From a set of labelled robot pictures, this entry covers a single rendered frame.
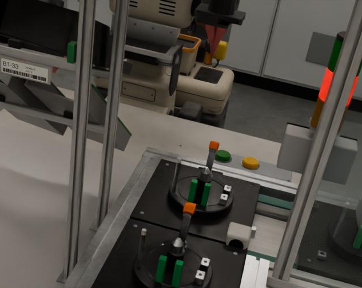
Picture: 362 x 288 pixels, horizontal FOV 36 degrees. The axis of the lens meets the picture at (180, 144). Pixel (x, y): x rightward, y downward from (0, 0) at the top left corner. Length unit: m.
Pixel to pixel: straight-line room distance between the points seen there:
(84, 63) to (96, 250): 0.36
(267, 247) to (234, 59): 3.14
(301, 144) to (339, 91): 0.12
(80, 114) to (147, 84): 1.00
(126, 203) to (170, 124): 0.57
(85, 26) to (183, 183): 0.47
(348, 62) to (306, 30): 3.26
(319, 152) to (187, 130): 0.81
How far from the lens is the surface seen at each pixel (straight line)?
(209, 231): 1.11
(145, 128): 1.66
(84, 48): 0.86
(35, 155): 1.49
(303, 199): 0.96
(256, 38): 4.17
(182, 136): 1.64
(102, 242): 1.07
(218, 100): 2.14
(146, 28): 1.81
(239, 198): 1.23
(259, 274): 1.06
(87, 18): 0.85
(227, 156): 1.36
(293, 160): 0.96
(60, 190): 1.36
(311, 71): 4.22
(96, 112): 1.09
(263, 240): 1.21
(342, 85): 0.88
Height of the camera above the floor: 1.65
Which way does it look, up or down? 30 degrees down
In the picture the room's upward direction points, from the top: 10 degrees clockwise
